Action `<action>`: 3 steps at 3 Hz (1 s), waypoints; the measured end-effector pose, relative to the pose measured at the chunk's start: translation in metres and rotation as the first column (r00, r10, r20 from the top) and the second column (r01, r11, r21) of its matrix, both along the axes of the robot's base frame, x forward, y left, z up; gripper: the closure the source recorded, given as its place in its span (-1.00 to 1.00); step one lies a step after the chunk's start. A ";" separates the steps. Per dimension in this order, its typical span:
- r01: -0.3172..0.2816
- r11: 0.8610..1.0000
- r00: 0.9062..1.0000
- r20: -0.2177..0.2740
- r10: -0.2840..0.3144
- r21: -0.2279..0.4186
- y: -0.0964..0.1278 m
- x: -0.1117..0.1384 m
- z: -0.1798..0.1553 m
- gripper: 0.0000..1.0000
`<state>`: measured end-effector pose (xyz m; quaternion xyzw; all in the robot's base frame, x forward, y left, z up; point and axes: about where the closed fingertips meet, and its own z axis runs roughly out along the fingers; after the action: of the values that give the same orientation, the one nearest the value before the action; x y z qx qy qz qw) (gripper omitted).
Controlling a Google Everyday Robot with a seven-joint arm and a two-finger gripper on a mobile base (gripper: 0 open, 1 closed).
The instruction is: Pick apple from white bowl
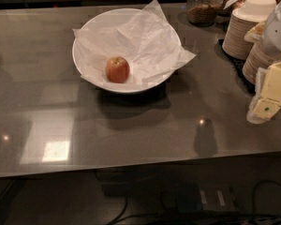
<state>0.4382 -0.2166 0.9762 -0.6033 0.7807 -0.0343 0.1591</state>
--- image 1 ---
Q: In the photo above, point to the glass jar with cereal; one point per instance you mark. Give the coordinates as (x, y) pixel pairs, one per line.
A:
(202, 12)

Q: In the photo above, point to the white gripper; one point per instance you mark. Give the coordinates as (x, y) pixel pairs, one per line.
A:
(278, 34)

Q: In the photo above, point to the white tissue paper sheet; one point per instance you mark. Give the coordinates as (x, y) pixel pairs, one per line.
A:
(146, 38)

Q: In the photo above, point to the red apple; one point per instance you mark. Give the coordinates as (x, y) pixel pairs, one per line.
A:
(117, 69)

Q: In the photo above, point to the white bowl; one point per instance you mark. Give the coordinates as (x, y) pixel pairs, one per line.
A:
(93, 25)

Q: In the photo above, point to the front stack of paper plates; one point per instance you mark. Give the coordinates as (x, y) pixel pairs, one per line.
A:
(256, 59)

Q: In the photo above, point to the tall stack of paper plates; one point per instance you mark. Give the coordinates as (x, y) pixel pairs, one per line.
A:
(240, 23)

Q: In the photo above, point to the black tray under plates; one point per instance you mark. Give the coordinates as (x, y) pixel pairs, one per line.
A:
(237, 65)

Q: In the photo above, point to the black box under table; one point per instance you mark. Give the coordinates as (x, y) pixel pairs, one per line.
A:
(206, 198)

